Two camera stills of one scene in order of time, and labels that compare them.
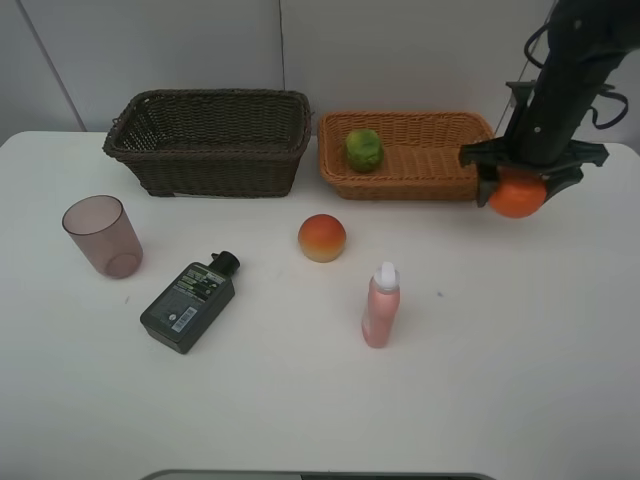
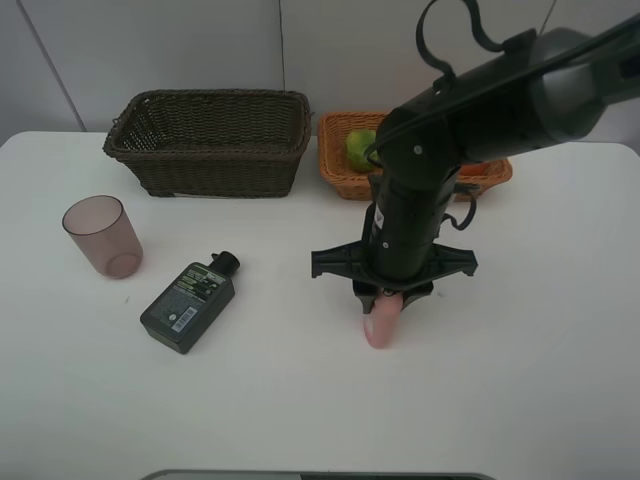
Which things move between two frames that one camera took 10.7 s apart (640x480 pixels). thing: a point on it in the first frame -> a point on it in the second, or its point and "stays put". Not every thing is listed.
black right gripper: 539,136 -> 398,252
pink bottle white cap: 382,310 stays put
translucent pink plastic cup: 101,230 stays put
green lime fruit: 365,150 stays put
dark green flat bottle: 191,304 stays put
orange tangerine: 518,195 -> 474,169
